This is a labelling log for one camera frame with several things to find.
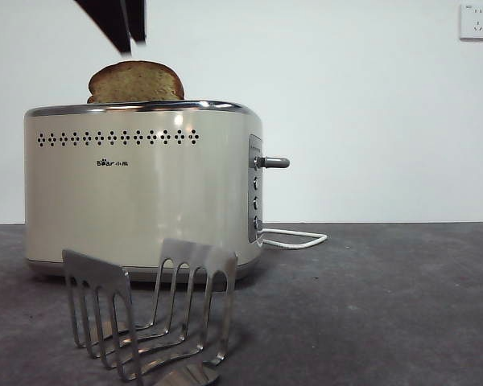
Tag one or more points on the stainless steel toast rack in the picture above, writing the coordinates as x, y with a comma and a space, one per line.
96, 267

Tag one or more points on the grey toaster lever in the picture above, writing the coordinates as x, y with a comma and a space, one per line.
275, 162

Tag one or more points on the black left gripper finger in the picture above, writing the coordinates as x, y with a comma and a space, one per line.
108, 20
137, 20

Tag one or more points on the brown crust bread slice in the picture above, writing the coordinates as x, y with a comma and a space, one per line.
137, 82

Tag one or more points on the cream two-slot toaster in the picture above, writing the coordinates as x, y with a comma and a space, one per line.
145, 193

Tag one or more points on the white wall socket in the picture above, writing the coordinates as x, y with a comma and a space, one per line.
476, 24

